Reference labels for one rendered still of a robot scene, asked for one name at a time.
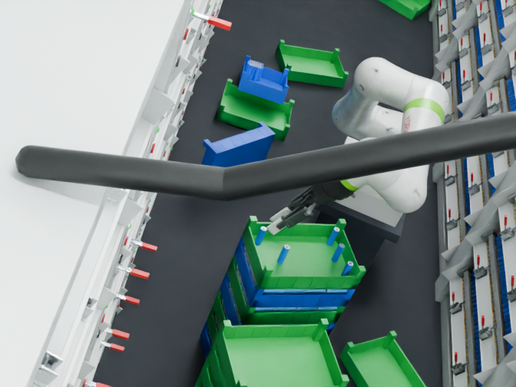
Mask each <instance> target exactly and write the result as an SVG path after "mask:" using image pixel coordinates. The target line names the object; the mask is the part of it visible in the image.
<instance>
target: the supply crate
mask: <svg viewBox="0 0 516 387"><path fill-rule="evenodd" d="M270 224H271V223H268V222H257V218H256V216H250V217H249V219H248V221H247V223H246V226H245V228H244V231H243V234H242V237H243V241H244V244H245V247H246V251H247V254H248V257H249V259H250V264H251V266H252V269H253V274H254V276H255V280H256V284H257V286H258V289H356V288H357V286H358V285H359V283H360V281H361V279H362V278H363V276H364V274H365V272H366V268H365V267H364V266H359V265H358V263H357V261H356V258H355V256H354V254H353V251H352V248H351V246H350V244H349V241H348V239H347V237H346V234H345V231H344V228H345V226H346V221H345V219H338V221H337V223H336V224H321V223H298V224H297V225H295V226H293V227H291V228H288V227H285V228H283V229H282V230H281V231H279V232H278V233H276V234H274V235H272V234H271V232H270V231H268V230H267V231H266V233H265V235H264V238H263V240H262V243H261V244H260V246H257V245H256V244H255V240H256V237H257V235H258V233H259V231H260V228H261V227H268V226H269V225H270ZM334 227H338V228H339V233H338V235H337V237H336V239H335V241H334V243H333V245H332V246H329V245H327V241H328V239H329V237H330V235H331V233H332V231H333V229H334ZM340 243H342V244H344V245H345V248H344V250H343V251H342V253H341V255H340V257H339V259H338V261H337V262H333V261H332V256H333V254H334V253H335V251H336V249H337V247H338V245H339V244H340ZM284 245H289V246H290V249H289V252H288V253H287V255H286V258H285V260H284V262H283V264H279V263H278V262H277V260H278V258H279V256H280V253H281V251H282V249H283V247H284ZM348 261H351V262H353V267H352V269H351V270H350V272H349V274H348V276H340V275H341V273H342V271H343V270H344V268H345V266H346V264H347V263H348Z"/></svg>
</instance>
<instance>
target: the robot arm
mask: <svg viewBox="0 0 516 387"><path fill-rule="evenodd" d="M379 102H381V103H383V104H387V105H390V106H393V107H394V108H398V109H399V110H401V111H403V113H401V112H398V111H393V110H390V109H387V108H383V107H380V106H378V105H377V104H378V103H379ZM447 108H448V93H447V91H446V90H445V88H444V87H443V86H442V85H441V84H440V83H438V82H437V81H433V80H431V79H428V78H424V77H421V76H418V75H416V74H413V73H410V72H408V71H406V70H404V69H401V68H399V67H397V66H396V65H394V64H392V63H390V62H389V61H386V60H385V59H383V58H368V59H366V60H364V61H363V62H361V63H360V64H359V66H358V67H357V69H356V71H355V74H354V78H353V83H352V87H351V88H350V89H349V92H348V93H347V94H346V95H345V96H344V97H343V98H341V99H340V100H339V101H337V102H336V104H335V106H334V108H333V110H332V121H333V123H334V125H335V126H336V128H337V129H338V130H340V131H341V132H343V133H345V134H348V135H350V136H352V137H355V138H357V139H359V140H360V141H366V140H370V139H374V138H378V137H385V136H389V135H394V134H401V133H405V132H409V131H417V130H421V129H425V128H430V127H437V126H441V125H443V122H444V119H445V114H446V111H447ZM429 166H430V164H429V165H425V166H420V167H412V168H408V169H403V170H395V171H391V172H386V173H382V174H374V175H369V176H365V177H357V178H352V179H348V180H341V181H336V182H332V183H327V184H320V185H315V186H311V187H308V188H306V189H305V190H304V191H303V192H302V193H300V194H299V195H297V196H296V197H294V198H293V199H292V200H291V201H290V202H291V203H290V204H289V205H288V207H286V208H284V209H283V210H281V211H280V212H279V213H277V214H275V215H274V216H273V217H271V218H270V220H271V221H272V222H273V223H271V224H270V225H269V226H268V227H266V228H267V229H268V231H270V232H271V234H272V235H274V234H276V233H278V232H279V231H281V230H282V229H283V228H285V227H288V228H291V227H293V226H295V225H297V224H298V223H300V222H301V221H303V220H305V219H306V218H308V217H311V216H312V215H313V213H312V210H313V209H314V208H317V207H318V206H319V205H320V204H321V203H322V204H326V205H329V204H331V203H333V202H334V201H336V200H343V199H345V198H348V197H350V196H351V197H352V198H355V197H356V195H355V194H354V192H355V191H357V190H358V189H359V188H361V187H363V186H365V185H369V186H370V187H372V188H373V189H374V190H375V191H376V192H377V193H378V194H379V195H380V196H381V197H382V198H383V199H384V200H385V202H386V203H387V204H388V205H389V206H390V207H391V208H392V209H393V210H396V211H398V212H400V213H411V212H414V211H416V210H417V209H419V208H420V207H421V206H422V204H423V203H424V202H425V199H426V196H427V190H428V188H429V187H427V177H428V170H429Z"/></svg>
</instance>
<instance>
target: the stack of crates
mask: <svg viewBox="0 0 516 387"><path fill-rule="evenodd" d="M328 325H329V323H328V320H327V319H320V321H319V323H318V324H292V325H249V326H232V325H231V322H230V320H224V321H223V322H222V324H221V327H220V329H219V331H218V333H217V336H216V338H215V340H214V342H213V345H212V347H211V349H210V352H209V354H208V356H207V359H206V362H205V363H204V365H203V368H202V370H201V372H200V375H199V377H198V380H197V382H196V384H195V386H194V387H346V386H347V384H348V382H349V378H348V376H347V375H342V373H341V371H340V368H339V365H338V362H337V360H336V356H335V354H334V352H333V349H332V345H331V343H330V341H329V337H328V334H327V332H326V329H327V327H328Z"/></svg>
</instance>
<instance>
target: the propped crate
mask: <svg viewBox="0 0 516 387"><path fill-rule="evenodd" d="M249 60H250V56H248V55H247V56H246V59H245V62H244V64H243V67H242V70H241V73H240V81H239V85H238V89H237V90H240V91H244V92H246V93H249V94H253V95H256V96H258V97H261V98H265V99H267V100H270V101H274V102H276V103H279V104H283V102H284V100H285V97H286V94H287V91H288V89H289V86H287V75H288V72H289V69H287V68H285V69H284V71H283V73H282V72H279V71H275V70H273V69H270V68H266V67H263V72H262V74H261V77H260V80H259V81H251V80H250V79H246V77H247V75H248V72H246V71H245V68H246V64H247V62H248V61H249Z"/></svg>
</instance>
